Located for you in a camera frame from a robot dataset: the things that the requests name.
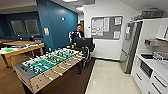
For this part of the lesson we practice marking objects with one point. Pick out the light wood table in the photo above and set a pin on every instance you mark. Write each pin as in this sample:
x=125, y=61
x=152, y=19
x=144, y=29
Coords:
x=16, y=42

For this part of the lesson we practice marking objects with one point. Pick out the stainless steel refrigerator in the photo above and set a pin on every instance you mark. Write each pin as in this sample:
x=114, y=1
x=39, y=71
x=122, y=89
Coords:
x=130, y=46

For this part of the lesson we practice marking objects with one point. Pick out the ceiling light panel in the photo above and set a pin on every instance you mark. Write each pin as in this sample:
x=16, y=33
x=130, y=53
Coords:
x=80, y=8

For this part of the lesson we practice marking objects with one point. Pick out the white top yellow gaming table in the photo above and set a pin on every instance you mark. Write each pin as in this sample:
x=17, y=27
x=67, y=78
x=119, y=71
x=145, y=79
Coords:
x=20, y=50

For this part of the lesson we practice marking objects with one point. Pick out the yellow pillar notice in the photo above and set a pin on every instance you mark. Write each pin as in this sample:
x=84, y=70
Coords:
x=46, y=31

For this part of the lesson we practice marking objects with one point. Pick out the black built-in microwave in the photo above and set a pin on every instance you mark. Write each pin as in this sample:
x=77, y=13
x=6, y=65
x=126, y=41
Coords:
x=145, y=68

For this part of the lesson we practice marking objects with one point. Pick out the wide white drawer stack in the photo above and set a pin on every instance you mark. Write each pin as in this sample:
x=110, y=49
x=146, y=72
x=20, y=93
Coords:
x=158, y=83

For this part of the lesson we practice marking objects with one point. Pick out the dark dish rack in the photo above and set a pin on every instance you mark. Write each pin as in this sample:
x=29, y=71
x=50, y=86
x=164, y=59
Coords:
x=160, y=55

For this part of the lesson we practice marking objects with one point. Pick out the black wheeled cart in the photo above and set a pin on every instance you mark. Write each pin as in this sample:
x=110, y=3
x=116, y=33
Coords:
x=84, y=45

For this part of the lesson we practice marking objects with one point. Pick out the green foosball table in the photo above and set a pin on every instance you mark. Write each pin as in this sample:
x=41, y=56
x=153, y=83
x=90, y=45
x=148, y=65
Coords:
x=46, y=63

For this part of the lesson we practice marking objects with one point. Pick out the grey bulletin board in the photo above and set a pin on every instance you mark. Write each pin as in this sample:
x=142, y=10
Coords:
x=106, y=27

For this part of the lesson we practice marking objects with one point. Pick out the interior glass window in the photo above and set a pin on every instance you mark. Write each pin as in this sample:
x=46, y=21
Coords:
x=31, y=26
x=16, y=26

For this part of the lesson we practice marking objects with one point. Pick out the white drawer under microwave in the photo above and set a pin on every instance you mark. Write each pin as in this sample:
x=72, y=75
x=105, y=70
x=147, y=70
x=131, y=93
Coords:
x=138, y=79

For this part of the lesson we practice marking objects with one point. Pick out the person in black shirt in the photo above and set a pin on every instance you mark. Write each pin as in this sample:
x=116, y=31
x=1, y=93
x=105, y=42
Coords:
x=78, y=33

